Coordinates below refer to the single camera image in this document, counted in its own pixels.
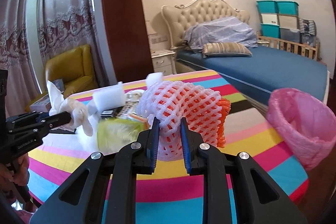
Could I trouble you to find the orange foam fruit net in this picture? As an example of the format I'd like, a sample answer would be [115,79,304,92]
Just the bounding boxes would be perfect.
[217,98,231,148]

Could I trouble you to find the wooden crib rail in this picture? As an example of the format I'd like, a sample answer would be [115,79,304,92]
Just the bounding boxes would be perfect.
[257,35,319,61]

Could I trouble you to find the beige tufted headboard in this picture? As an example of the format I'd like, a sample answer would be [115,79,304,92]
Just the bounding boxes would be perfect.
[161,0,250,50]

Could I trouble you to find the dark wood door panel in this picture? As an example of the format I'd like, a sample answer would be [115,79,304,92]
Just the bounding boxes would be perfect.
[102,0,154,83]

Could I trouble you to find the yellow leather armchair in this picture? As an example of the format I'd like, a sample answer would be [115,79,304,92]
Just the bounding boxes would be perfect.
[24,44,99,112]

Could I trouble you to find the houndstooth bag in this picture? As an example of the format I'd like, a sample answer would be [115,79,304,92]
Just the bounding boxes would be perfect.
[299,18,317,36]

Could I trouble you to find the white tissue paper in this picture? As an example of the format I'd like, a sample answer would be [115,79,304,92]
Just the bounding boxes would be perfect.
[47,81,93,136]

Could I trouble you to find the white nightstand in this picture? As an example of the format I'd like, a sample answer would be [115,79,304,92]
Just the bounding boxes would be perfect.
[151,50,177,76]

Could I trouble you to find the teal storage bin lower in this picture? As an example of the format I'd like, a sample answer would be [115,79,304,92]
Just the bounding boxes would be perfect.
[261,23,280,39]

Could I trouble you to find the white cup wrapper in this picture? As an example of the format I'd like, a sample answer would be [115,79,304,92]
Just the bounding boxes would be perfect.
[125,89,145,102]

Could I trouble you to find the box on armchair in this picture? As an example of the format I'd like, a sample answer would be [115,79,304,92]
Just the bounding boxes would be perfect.
[30,94,51,112]

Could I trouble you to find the white storage bin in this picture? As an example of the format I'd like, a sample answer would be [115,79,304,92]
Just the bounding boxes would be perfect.
[261,13,279,25]

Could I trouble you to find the teal storage bin top left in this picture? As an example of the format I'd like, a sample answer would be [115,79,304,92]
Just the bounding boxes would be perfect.
[256,0,278,14]

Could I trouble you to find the beige storage bin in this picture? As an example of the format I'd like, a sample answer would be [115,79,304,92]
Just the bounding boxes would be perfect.
[278,14,299,30]

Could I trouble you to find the striped gold pillow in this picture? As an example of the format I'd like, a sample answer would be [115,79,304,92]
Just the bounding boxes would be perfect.
[202,42,252,57]

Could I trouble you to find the pink foam fruit net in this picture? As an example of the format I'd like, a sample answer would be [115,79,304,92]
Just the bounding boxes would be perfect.
[136,81,222,161]

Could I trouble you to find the pink-lined trash bin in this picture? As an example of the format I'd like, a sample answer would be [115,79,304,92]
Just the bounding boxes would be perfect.
[266,88,335,170]

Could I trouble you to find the yellow medicine box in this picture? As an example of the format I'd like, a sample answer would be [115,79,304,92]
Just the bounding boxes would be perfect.
[116,102,147,123]

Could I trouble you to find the lace patterned curtain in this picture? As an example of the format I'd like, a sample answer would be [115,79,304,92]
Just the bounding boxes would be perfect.
[1,0,108,117]

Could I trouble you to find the teal storage bin top right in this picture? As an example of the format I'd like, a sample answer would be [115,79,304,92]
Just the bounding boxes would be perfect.
[277,1,299,16]

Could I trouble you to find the teal storage bin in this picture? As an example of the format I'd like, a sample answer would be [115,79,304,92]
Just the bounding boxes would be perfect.
[277,1,299,16]
[261,23,280,39]
[256,0,278,14]

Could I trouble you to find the blue bed mattress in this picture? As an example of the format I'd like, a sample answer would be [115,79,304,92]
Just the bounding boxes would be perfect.
[176,46,329,106]

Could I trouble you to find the large white foam block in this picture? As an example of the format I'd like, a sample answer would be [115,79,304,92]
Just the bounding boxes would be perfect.
[92,82,126,111]

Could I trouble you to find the black and white small box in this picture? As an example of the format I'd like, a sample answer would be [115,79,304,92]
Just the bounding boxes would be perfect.
[100,106,123,119]

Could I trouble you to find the picture card on armchair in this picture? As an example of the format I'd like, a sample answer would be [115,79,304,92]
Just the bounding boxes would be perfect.
[52,79,65,93]

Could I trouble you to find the green plastic wrapper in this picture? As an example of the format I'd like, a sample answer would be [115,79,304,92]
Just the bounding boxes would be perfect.
[97,118,149,155]

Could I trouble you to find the grey clear storage bin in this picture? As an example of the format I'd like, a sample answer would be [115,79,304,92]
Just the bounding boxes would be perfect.
[280,27,301,43]

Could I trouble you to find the person's left hand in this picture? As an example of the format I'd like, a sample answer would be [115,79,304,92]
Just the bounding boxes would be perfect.
[0,154,30,192]

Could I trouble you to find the small white foam cube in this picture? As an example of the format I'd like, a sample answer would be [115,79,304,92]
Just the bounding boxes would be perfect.
[145,72,163,88]

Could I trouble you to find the grey striped duvet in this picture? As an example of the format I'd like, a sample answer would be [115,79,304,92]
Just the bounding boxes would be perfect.
[183,16,258,51]

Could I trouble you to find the rainbow striped tablecloth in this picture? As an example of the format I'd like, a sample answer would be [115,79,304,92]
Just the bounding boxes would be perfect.
[26,69,310,224]

